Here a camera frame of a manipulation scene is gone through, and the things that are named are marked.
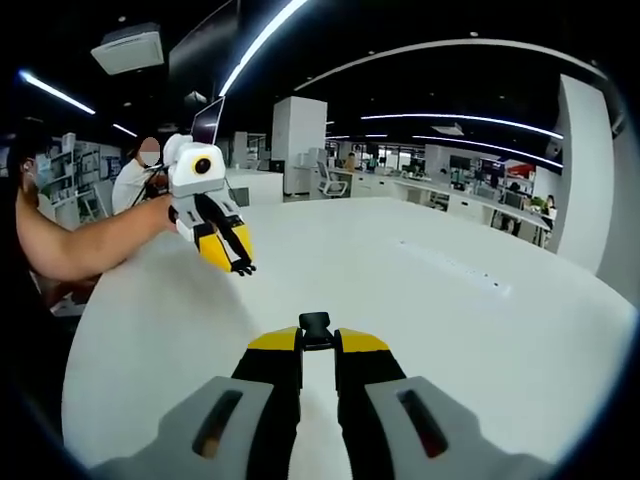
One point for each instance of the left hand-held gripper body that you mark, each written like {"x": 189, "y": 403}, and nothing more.
{"x": 185, "y": 177}

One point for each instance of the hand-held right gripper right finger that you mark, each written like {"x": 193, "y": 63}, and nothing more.
{"x": 365, "y": 370}

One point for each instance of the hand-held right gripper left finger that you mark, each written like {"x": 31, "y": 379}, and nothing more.
{"x": 270, "y": 370}

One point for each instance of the black plastic buckle socket part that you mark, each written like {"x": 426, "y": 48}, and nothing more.
{"x": 316, "y": 330}

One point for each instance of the dark box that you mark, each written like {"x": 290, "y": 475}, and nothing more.
{"x": 238, "y": 196}

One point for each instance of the white counter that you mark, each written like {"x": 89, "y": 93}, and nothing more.
{"x": 260, "y": 182}

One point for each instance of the computer monitor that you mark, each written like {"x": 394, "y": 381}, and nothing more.
{"x": 209, "y": 122}

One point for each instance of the small ceiling device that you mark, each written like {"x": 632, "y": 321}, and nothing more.
{"x": 196, "y": 97}

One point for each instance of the white shelving unit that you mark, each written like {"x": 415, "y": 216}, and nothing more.
{"x": 85, "y": 175}

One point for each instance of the white office chair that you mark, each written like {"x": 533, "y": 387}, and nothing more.
{"x": 332, "y": 182}

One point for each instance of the white table socket panel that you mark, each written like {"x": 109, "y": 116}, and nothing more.
{"x": 450, "y": 265}

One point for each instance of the ceiling air conditioner cassette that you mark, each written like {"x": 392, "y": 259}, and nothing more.
{"x": 127, "y": 50}
{"x": 447, "y": 128}

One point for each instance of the wide ceiling light strip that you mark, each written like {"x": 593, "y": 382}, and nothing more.
{"x": 260, "y": 45}

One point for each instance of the thin ceiling light strip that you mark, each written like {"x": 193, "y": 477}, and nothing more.
{"x": 57, "y": 91}
{"x": 480, "y": 145}
{"x": 460, "y": 122}

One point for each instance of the person's head with mask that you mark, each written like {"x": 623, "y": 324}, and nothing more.
{"x": 27, "y": 170}

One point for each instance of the white office desk row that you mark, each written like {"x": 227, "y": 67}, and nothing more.
{"x": 435, "y": 192}

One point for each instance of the red wall panel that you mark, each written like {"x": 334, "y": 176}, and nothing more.
{"x": 520, "y": 170}

